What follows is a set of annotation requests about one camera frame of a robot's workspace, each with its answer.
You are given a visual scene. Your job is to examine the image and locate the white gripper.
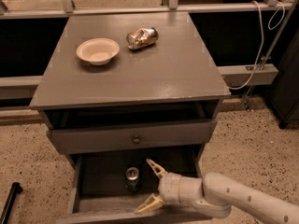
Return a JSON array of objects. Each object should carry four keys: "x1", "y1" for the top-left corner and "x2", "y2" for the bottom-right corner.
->
[{"x1": 135, "y1": 159, "x2": 204, "y2": 214}]

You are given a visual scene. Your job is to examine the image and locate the green soda can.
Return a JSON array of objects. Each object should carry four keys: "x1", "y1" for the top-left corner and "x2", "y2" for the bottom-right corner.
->
[{"x1": 125, "y1": 167, "x2": 141, "y2": 192}]

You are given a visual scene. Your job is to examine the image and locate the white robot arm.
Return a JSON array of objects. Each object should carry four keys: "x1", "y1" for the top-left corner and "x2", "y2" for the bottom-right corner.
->
[{"x1": 135, "y1": 159, "x2": 299, "y2": 224}]

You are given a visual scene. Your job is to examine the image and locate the open grey middle drawer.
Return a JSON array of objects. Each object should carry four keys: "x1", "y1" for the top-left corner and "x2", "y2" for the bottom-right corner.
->
[{"x1": 55, "y1": 145, "x2": 211, "y2": 224}]

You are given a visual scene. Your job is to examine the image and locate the round drawer knob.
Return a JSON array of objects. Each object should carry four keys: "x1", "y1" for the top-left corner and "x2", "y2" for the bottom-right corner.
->
[{"x1": 133, "y1": 135, "x2": 141, "y2": 145}]

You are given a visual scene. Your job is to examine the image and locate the closed grey top drawer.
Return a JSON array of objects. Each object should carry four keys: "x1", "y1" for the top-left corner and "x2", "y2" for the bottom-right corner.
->
[{"x1": 47, "y1": 119, "x2": 217, "y2": 154}]

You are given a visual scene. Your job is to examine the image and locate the grey wooden drawer cabinet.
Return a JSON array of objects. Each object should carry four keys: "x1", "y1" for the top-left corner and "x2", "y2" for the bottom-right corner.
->
[{"x1": 31, "y1": 12, "x2": 230, "y2": 224}]

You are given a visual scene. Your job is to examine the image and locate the black bar on floor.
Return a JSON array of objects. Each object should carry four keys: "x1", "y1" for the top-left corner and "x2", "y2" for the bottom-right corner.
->
[{"x1": 0, "y1": 182, "x2": 23, "y2": 224}]

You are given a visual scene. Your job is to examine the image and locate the white paper bowl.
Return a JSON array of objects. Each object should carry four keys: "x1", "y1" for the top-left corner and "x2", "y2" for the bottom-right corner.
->
[{"x1": 76, "y1": 38, "x2": 120, "y2": 65}]

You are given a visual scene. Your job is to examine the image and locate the metal railing frame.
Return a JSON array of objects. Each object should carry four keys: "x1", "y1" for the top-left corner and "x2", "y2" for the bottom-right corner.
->
[{"x1": 0, "y1": 0, "x2": 299, "y2": 101}]

